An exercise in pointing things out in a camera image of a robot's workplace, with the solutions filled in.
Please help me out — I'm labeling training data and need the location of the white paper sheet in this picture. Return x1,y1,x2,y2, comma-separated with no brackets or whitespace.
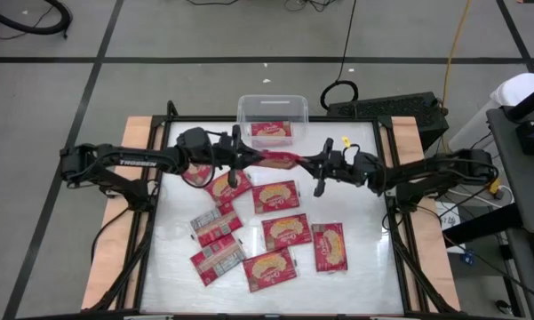
435,202,467,255

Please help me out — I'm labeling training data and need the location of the thin black floor cable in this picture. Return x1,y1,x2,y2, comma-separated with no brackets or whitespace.
185,0,241,7

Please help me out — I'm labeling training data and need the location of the black coiled floor cable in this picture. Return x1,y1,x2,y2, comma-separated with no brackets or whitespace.
319,0,360,112

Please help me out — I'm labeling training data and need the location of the clear plastic bin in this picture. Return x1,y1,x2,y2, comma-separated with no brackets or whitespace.
236,94,310,148

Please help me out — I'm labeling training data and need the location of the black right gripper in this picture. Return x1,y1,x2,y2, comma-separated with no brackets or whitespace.
296,138,375,198

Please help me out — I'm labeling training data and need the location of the yellow power plug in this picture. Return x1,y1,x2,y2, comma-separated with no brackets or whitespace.
488,177,506,201

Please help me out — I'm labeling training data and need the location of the thick black hose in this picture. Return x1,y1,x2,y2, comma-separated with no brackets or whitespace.
0,0,74,39

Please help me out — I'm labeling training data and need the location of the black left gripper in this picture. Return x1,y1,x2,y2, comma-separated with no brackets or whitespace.
211,124,268,189

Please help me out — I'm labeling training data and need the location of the dark grey desk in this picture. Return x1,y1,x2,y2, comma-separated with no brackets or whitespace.
486,106,534,236

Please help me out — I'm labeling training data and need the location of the yellow cable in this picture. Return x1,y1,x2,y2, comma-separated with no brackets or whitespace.
441,0,474,150

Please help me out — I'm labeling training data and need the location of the black cable tangle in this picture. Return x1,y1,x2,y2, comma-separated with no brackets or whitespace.
283,0,339,13

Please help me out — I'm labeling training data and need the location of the black left base cable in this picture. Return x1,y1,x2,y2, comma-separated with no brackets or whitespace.
90,206,132,266

